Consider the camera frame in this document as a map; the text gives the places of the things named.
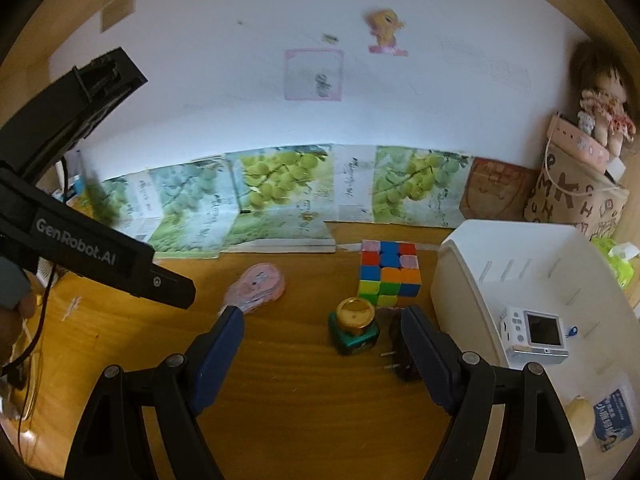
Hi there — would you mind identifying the colourful puzzle cube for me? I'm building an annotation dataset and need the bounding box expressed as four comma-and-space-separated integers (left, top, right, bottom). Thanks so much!
357, 240, 422, 308

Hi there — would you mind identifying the person's left hand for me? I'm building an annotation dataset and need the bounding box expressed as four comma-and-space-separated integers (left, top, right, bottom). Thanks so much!
0, 290, 38, 368

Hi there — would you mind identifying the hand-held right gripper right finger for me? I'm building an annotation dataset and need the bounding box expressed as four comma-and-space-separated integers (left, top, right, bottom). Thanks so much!
399, 305, 586, 480

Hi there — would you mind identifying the wooden desk hutch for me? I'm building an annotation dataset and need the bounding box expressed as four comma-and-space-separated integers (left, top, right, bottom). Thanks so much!
0, 0, 640, 311

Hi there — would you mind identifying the brown cardboard panel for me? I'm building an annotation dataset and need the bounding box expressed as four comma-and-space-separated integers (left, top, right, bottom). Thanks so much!
459, 156, 543, 221

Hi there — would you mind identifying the pink box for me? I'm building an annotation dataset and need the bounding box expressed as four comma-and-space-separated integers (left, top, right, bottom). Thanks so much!
546, 114, 613, 163

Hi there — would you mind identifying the green ink bottle gold cap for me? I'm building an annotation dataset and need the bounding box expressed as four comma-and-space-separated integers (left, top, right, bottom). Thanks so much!
327, 297, 381, 356

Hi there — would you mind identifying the brown-haired rag doll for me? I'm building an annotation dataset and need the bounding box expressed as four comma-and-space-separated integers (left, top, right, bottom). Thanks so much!
570, 40, 638, 156

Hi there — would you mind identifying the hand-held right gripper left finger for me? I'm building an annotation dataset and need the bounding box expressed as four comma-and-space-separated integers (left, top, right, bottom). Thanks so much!
65, 305, 246, 480

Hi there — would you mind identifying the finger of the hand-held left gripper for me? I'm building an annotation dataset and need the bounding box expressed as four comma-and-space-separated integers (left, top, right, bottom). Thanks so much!
131, 260, 197, 309

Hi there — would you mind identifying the pink correction tape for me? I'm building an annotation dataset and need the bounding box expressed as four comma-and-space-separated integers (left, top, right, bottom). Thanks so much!
217, 263, 287, 316

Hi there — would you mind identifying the yellow bird wall sticker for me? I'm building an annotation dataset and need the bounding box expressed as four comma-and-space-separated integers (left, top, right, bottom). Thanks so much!
364, 7, 408, 56

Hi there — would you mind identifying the green tissue pack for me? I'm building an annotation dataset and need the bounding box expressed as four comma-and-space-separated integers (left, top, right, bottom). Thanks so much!
590, 237, 640, 291

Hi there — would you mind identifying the black cable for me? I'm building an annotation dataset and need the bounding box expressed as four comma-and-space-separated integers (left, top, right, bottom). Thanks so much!
0, 260, 58, 378

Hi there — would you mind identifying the white plastic storage bin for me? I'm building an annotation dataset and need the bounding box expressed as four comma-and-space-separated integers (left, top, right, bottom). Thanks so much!
430, 219, 640, 480

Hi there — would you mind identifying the letter print storage bag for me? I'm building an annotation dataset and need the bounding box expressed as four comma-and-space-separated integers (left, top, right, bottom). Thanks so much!
524, 135, 631, 241

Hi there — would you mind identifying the pink square wall sticker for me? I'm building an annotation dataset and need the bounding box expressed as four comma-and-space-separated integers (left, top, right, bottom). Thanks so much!
284, 48, 345, 102

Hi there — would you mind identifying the grape print cardboard carton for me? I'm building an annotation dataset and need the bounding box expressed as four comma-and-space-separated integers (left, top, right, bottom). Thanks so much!
65, 144, 337, 261
334, 144, 475, 228

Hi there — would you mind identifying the white toy camera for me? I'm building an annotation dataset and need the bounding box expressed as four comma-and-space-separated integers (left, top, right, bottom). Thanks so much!
500, 306, 571, 363

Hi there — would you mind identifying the blue printed card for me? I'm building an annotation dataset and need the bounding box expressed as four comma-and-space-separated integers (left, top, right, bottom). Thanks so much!
592, 387, 636, 453

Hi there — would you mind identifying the black plug adapter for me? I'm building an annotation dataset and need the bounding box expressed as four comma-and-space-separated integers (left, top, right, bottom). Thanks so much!
381, 307, 426, 382

